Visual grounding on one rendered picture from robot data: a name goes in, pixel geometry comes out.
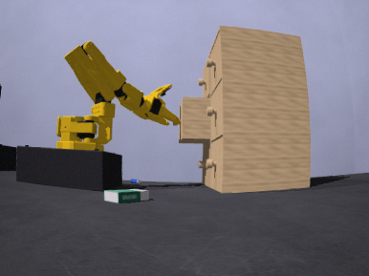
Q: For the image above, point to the wooden chest of drawers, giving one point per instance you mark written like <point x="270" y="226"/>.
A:
<point x="266" y="114"/>

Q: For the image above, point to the white eraser with green sleeve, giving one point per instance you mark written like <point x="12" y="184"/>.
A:
<point x="126" y="195"/>

